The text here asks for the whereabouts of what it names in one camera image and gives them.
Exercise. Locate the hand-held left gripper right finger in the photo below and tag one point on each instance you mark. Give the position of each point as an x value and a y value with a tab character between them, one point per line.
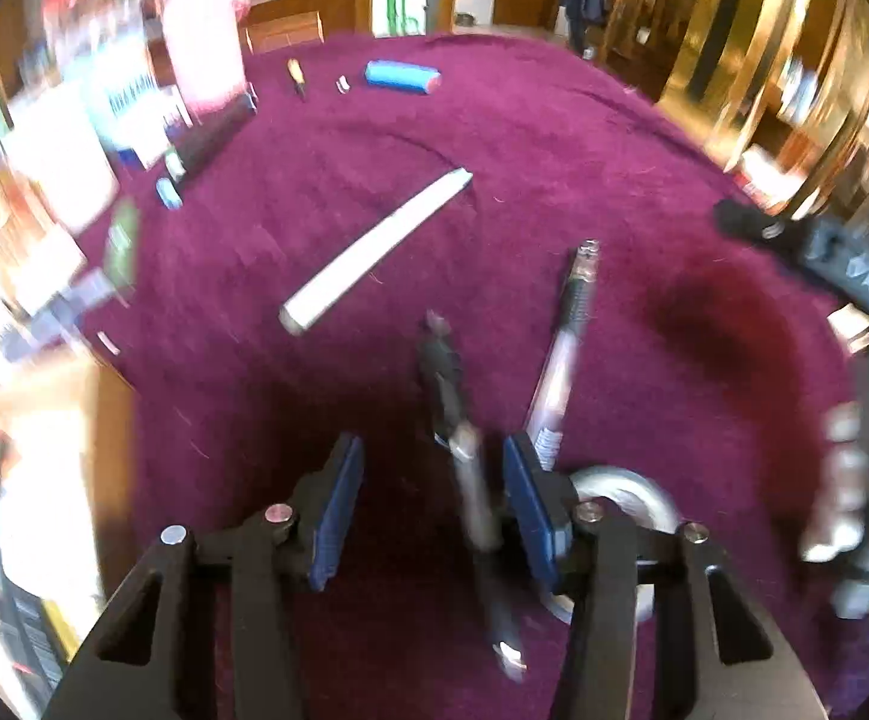
536	517

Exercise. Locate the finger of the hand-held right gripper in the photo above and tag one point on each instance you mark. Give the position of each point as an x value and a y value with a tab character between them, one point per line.
749	217

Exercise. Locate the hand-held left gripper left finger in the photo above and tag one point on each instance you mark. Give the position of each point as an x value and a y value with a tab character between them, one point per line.
337	510

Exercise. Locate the black pen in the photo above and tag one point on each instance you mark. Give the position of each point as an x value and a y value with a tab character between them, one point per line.
446	382

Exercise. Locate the person's right hand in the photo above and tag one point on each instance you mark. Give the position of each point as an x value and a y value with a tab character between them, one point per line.
843	465

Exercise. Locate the grey tape roll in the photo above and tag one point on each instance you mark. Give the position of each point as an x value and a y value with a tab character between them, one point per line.
629	495

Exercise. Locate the purple tablecloth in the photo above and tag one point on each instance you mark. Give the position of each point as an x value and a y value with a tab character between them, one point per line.
629	165

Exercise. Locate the clear pen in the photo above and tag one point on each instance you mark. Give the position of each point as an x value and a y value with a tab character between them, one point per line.
566	345

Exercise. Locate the wooden railing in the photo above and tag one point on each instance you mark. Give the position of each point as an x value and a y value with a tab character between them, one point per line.
652	15

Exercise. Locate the white pen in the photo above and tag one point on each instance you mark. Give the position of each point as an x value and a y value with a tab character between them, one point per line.
374	251

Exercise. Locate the green flat bar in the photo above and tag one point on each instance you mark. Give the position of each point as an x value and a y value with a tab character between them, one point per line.
123	240

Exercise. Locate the black marker blue cap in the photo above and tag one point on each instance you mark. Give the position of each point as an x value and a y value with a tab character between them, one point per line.
168	193

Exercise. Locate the blue lighter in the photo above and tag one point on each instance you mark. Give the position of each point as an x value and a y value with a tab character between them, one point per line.
401	76

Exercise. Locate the black marker green cap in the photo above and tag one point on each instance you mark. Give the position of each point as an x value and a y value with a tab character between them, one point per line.
209	136

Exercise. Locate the small silver clip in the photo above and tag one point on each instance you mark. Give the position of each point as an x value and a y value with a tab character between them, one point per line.
342	84

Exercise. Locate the small yellow black tool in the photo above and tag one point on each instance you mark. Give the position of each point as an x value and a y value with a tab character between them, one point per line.
297	79

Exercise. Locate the white jar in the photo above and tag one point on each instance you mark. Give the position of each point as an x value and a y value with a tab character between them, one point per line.
59	157

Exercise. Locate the blue white box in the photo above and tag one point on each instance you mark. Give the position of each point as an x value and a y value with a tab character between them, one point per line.
131	105

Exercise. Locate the pink woven cup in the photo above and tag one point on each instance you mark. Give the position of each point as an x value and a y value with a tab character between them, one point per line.
202	52

